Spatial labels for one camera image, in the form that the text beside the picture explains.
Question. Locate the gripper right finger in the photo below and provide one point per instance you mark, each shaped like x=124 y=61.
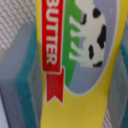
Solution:
x=118 y=95

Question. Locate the woven beige placemat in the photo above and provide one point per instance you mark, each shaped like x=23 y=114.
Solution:
x=14 y=14

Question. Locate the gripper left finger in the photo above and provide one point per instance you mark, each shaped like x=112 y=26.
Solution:
x=20 y=84

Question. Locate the yellow butter box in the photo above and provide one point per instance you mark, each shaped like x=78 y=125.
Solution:
x=78 y=41

